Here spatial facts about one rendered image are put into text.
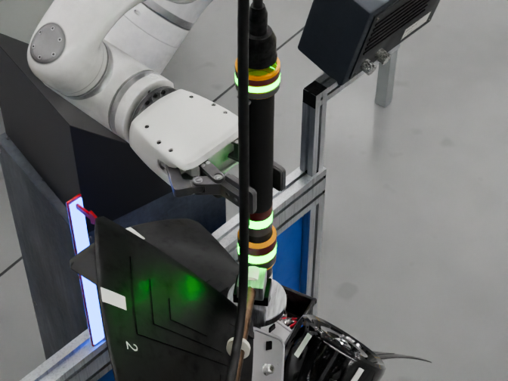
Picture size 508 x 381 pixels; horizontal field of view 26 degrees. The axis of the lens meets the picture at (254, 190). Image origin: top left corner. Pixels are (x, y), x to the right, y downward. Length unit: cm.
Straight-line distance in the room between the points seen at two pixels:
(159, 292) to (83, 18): 30
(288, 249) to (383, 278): 89
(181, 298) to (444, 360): 173
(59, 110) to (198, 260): 39
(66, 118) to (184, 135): 54
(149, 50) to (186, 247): 46
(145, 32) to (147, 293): 76
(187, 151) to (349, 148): 219
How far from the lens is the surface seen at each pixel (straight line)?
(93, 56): 121
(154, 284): 116
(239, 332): 114
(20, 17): 341
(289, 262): 217
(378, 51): 194
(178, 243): 149
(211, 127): 119
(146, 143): 119
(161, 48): 184
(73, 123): 170
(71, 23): 120
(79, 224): 158
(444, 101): 353
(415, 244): 309
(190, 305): 118
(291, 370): 129
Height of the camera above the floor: 229
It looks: 46 degrees down
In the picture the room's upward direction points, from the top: straight up
